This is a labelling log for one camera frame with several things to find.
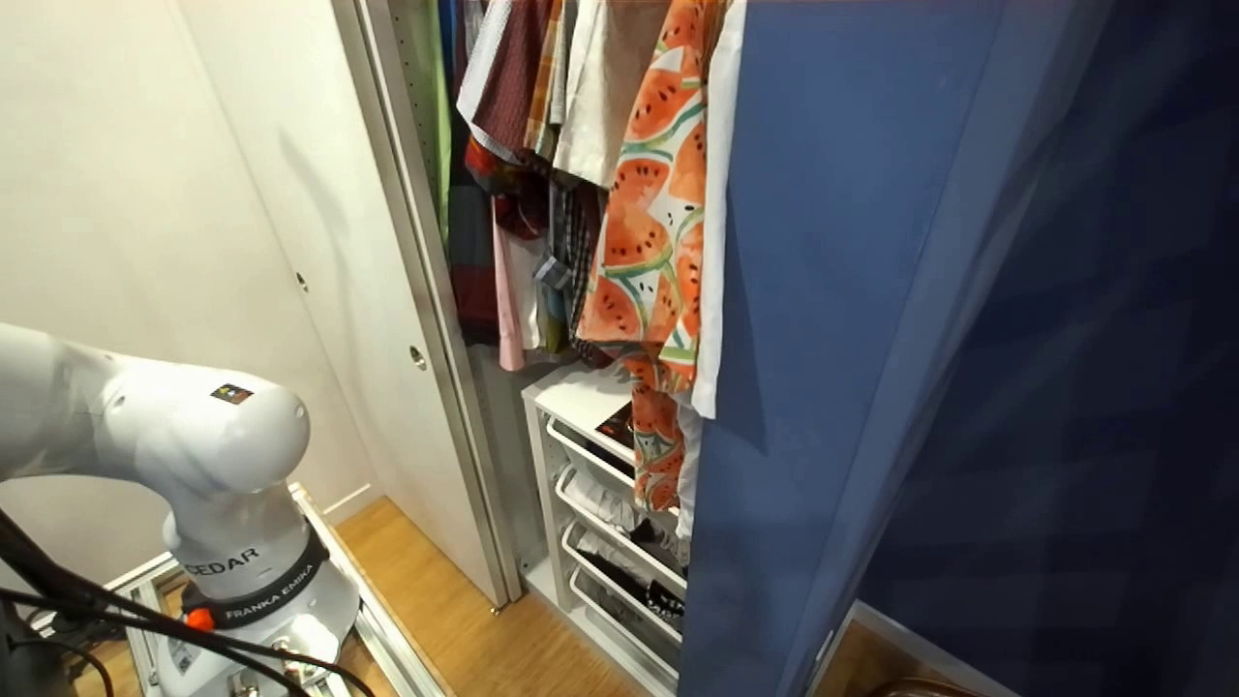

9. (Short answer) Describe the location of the black flat item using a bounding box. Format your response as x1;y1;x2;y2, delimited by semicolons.
591;399;640;453

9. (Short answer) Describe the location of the dark patterned garment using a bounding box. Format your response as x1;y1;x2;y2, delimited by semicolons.
533;169;613;360

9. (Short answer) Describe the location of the watermelon print shirt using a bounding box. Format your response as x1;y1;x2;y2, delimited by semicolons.
572;0;728;516

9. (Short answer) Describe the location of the pink hanging garment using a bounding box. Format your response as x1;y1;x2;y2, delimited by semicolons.
493;230;547;377

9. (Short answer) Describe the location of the white long garment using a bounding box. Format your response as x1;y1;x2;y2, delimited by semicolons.
689;0;750;427

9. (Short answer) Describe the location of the white folded item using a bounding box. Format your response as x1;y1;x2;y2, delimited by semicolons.
560;464;649;539

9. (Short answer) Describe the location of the dark plaid garment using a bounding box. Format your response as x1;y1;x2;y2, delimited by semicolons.
440;178;508;350

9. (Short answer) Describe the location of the blue hanging fabric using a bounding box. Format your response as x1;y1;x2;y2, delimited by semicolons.
674;0;1125;697

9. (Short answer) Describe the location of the black folded item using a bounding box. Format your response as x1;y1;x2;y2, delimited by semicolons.
576;534;689;626

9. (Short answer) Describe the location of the cream hanging garment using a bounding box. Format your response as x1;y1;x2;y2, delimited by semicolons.
555;0;674;192

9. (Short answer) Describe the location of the maroon hanging shirt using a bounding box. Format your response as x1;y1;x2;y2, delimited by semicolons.
458;0;560;245

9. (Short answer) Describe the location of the green hanging garment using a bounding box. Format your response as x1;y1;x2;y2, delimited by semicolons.
386;0;461;241

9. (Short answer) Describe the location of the white sliding closet door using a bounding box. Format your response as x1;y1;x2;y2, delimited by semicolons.
170;0;510;606

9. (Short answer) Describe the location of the robot mounting platform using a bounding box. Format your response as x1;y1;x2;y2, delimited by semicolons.
119;479;448;697

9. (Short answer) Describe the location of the dark blue curtain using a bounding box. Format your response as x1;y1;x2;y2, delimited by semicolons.
854;0;1239;697

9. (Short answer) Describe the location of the black stand pole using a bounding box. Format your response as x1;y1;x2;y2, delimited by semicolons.
0;508;123;626

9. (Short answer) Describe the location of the white wire drawer unit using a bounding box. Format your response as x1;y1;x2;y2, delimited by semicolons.
520;362;697;697

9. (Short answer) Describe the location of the black floor cable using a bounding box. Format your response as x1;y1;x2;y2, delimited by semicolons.
0;583;381;697

